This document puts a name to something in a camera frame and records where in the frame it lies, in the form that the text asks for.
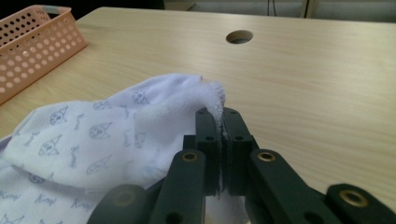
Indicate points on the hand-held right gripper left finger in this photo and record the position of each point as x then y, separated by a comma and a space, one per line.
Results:
207, 130

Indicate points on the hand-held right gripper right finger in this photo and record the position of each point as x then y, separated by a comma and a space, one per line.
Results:
236, 133

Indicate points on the white towel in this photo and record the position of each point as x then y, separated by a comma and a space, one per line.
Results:
102, 146

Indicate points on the pink perforated plastic basket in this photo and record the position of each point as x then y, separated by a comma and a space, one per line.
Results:
37, 53

